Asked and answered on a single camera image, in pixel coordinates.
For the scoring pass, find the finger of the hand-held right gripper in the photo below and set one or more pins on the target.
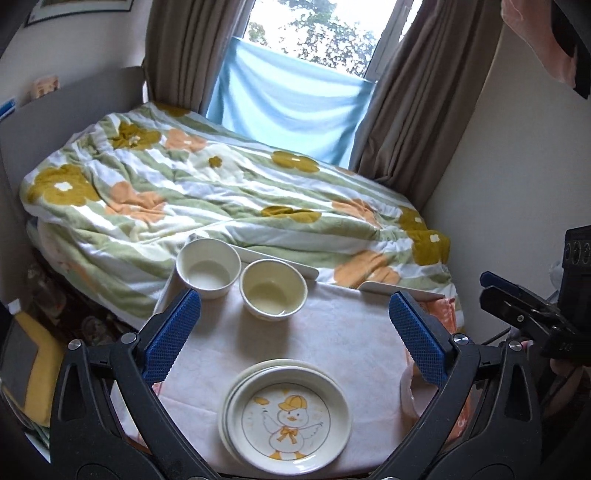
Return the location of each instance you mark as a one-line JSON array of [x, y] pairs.
[[512, 314], [496, 280]]

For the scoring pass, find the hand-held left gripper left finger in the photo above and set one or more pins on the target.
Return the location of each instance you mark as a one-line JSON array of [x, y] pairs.
[[171, 334]]

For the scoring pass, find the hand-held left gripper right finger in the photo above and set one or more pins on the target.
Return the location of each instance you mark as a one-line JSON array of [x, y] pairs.
[[418, 339]]

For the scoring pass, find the pink square bowl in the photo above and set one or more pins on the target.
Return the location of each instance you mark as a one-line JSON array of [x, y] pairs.
[[408, 392]]

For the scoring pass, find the plain white plate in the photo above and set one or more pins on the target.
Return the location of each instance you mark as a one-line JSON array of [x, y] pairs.
[[226, 406]]

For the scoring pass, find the duck print plate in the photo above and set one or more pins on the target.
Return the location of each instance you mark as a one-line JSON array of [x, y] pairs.
[[288, 417]]

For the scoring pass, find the clear plastic bag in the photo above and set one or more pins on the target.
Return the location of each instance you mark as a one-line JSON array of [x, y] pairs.
[[556, 277]]

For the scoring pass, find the orange patterned cloth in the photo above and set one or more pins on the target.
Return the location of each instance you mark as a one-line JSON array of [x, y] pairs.
[[455, 318]]

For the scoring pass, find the white straight-sided bowl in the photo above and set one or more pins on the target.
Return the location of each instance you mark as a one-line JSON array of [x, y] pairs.
[[207, 270]]

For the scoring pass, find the white tablecloth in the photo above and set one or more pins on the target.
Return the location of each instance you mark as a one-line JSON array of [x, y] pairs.
[[341, 332]]

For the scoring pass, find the cream round bowl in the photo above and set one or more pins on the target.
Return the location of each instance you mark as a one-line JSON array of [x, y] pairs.
[[272, 290]]

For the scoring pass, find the yellow box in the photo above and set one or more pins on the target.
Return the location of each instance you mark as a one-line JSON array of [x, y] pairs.
[[48, 369]]

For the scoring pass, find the dark flat pad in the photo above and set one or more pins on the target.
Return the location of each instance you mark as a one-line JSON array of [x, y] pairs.
[[18, 360]]

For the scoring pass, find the floral printed blanket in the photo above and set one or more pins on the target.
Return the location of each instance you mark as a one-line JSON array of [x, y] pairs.
[[207, 184]]

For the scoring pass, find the brown curtain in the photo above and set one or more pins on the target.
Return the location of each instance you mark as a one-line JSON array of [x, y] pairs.
[[189, 50], [415, 106]]

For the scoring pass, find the pink hanging towel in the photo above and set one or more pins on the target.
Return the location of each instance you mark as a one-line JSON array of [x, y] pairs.
[[540, 37]]

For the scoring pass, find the grey headboard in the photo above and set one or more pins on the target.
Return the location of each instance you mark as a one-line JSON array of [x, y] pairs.
[[69, 106]]

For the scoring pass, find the black hanging object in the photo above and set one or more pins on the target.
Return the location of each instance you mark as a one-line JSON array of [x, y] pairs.
[[577, 41]]

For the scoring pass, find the light blue cloth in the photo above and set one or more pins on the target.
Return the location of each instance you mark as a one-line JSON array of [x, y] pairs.
[[286, 106]]

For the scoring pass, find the pink plush toy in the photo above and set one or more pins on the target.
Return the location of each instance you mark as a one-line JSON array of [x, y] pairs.
[[45, 86]]

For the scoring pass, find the small blue box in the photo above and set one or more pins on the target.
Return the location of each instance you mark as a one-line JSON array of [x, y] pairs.
[[7, 107]]

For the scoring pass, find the window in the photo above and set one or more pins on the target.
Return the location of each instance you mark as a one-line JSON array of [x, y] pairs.
[[323, 32]]

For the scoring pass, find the framed wall picture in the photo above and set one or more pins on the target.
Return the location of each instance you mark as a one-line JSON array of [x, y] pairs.
[[83, 9]]

